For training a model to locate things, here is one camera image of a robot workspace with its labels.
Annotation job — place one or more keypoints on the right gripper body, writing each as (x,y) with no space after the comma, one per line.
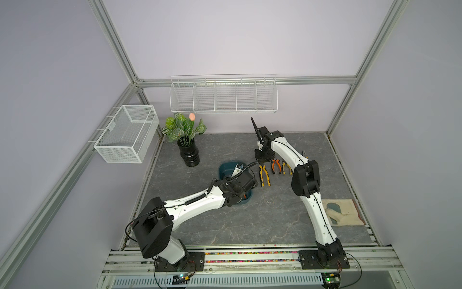
(261,154)

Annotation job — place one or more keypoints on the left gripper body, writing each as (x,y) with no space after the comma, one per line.
(240,196)

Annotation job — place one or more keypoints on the grey orange Greener pliers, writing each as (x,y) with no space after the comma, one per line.
(276,167)

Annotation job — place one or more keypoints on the yellow grey pliers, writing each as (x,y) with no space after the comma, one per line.
(263,175)

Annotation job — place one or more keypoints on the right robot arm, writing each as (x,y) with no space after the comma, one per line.
(305,184)

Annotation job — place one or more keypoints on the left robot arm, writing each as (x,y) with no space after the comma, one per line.
(153,228)

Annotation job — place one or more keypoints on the teal plastic storage box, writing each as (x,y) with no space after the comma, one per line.
(226,170)

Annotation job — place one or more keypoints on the black vase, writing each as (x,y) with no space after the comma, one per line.
(190,153)

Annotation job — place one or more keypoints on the green artificial plant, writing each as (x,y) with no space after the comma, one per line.
(183,129)

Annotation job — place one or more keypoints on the beige work glove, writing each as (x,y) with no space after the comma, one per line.
(342,212)

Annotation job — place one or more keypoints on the white mesh basket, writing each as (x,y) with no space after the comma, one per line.
(127,137)

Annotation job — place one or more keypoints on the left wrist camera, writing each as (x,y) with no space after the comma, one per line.
(238,169)

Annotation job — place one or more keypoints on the white wire wall shelf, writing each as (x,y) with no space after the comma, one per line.
(245,93)

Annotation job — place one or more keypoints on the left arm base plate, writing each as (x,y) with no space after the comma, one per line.
(179,262)

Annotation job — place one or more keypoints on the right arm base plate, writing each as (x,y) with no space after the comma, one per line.
(315,259)

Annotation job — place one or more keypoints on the aluminium front rail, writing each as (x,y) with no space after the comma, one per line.
(261,259)

